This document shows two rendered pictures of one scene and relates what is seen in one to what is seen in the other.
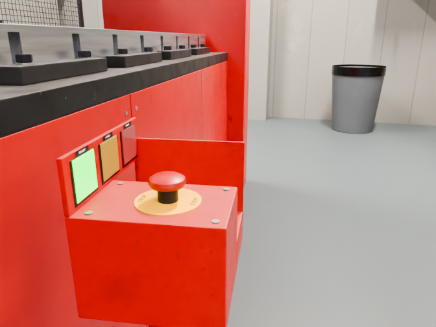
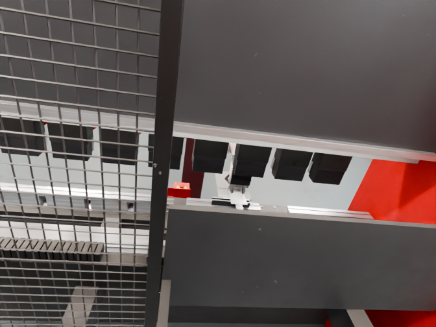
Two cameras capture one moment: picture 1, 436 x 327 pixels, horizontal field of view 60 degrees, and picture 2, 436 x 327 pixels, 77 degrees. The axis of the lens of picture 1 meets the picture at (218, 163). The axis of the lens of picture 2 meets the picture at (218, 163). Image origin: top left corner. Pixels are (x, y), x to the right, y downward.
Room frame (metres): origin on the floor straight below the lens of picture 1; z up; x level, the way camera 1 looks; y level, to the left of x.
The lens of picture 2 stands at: (0.69, 1.52, 1.84)
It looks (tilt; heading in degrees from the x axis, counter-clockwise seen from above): 29 degrees down; 250
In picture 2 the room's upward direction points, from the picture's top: 11 degrees clockwise
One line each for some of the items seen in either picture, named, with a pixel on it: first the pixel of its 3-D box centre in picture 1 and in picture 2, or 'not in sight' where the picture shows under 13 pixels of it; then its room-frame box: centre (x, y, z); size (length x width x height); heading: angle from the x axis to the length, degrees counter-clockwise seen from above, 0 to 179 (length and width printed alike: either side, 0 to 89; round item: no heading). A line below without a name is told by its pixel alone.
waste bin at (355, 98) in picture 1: (355, 98); not in sight; (4.07, -1.47, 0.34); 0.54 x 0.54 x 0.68
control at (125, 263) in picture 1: (171, 207); (174, 192); (0.42, 0.06, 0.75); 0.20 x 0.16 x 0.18; 172
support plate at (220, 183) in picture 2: not in sight; (231, 184); (0.15, 0.33, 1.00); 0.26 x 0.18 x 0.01; 80
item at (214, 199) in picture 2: not in sight; (230, 202); (0.19, 0.47, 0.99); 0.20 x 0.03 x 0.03; 170
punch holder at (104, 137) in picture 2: not in sight; (120, 143); (0.74, 0.37, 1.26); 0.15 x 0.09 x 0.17; 170
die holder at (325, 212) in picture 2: not in sight; (327, 218); (-0.37, 0.57, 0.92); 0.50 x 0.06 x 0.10; 170
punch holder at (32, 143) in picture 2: not in sight; (21, 132); (1.13, 0.30, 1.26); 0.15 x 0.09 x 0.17; 170
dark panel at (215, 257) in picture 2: not in sight; (327, 267); (0.03, 1.02, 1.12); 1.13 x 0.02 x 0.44; 170
